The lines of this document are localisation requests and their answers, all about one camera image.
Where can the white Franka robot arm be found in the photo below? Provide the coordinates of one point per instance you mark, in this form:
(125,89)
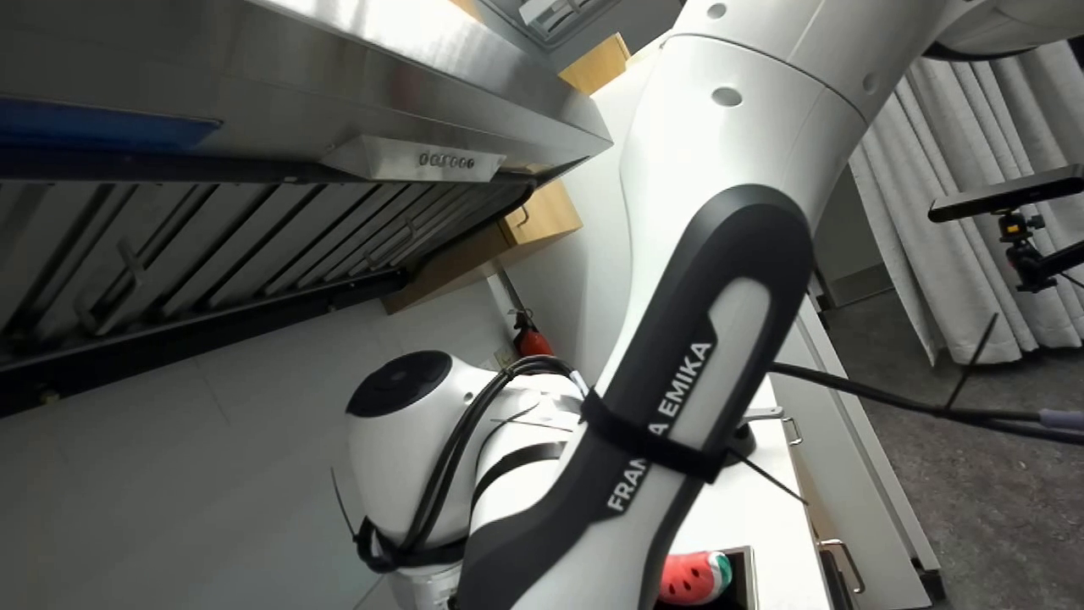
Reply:
(700,138)

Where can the watermelon plush toy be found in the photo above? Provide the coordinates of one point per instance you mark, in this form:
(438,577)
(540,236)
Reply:
(695,577)

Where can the small red object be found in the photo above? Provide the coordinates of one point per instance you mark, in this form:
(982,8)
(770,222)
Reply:
(534,343)

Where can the steel range hood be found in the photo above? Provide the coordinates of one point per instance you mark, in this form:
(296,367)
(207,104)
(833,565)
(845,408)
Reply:
(226,138)

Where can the grey curtain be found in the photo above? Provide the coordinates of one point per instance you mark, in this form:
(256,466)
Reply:
(993,223)

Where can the black tripod stand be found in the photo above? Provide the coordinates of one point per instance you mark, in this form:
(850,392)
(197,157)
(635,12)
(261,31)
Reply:
(1003,190)

